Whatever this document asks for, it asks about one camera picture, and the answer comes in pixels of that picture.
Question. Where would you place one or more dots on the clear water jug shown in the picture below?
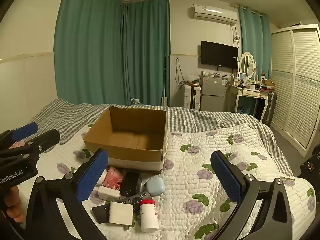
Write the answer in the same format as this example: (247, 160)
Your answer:
(137, 102)

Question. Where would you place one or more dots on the white louvred wardrobe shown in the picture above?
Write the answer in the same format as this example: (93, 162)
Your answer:
(297, 87)

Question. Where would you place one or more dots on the cardboard box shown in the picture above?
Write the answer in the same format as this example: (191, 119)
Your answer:
(140, 120)

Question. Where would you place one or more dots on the narrow green curtain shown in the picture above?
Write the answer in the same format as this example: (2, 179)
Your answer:
(147, 55)

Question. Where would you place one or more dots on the wide green curtain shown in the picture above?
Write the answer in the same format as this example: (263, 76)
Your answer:
(87, 50)

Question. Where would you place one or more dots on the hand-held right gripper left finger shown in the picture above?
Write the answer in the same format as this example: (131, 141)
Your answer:
(92, 177)

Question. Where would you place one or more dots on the blue laundry basket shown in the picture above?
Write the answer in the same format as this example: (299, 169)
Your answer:
(242, 110)

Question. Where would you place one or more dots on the light blue earbud case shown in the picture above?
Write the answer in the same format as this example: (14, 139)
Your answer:
(155, 186)

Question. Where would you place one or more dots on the black wall television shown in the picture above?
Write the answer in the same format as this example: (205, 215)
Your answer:
(218, 54)

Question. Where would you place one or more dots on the grey checked bed sheet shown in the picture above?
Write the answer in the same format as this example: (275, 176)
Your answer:
(195, 120)

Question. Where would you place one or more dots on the small white box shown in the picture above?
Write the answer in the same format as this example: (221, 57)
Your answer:
(108, 193)

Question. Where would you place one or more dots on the dark suitcase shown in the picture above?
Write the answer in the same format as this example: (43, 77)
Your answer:
(271, 107)

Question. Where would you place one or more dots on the white dressing table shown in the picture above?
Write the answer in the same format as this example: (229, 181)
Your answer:
(250, 93)

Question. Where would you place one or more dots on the white air conditioner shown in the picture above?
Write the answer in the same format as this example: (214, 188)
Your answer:
(215, 13)

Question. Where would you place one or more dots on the black wallet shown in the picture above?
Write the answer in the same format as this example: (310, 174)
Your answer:
(100, 213)

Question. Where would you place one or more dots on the white pole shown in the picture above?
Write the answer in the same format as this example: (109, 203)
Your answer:
(165, 80)

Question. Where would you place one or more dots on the person's left hand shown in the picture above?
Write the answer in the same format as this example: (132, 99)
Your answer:
(12, 205)

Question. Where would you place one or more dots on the black remote control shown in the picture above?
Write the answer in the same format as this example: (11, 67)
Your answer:
(136, 200)

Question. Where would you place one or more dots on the oval white vanity mirror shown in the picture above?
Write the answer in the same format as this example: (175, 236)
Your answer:
(247, 63)

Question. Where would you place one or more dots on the small black box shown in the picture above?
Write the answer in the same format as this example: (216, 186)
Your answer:
(129, 183)

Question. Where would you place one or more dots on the dark patterned cloth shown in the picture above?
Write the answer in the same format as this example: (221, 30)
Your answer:
(311, 162)

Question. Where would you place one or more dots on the square white box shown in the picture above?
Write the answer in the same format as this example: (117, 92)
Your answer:
(121, 213)

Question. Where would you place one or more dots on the grey mini fridge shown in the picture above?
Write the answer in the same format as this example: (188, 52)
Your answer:
(212, 95)

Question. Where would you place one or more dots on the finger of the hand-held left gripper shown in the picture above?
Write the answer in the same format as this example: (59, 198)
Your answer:
(25, 130)
(47, 138)

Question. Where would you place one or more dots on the floral white quilt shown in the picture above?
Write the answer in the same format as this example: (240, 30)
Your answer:
(200, 155)

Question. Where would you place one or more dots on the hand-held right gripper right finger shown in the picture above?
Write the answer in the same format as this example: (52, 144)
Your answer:
(227, 180)

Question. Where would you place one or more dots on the white bottle with red cap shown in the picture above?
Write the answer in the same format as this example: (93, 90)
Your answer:
(148, 217)

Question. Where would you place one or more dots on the teal window curtain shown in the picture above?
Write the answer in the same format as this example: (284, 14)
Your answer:
(252, 35)

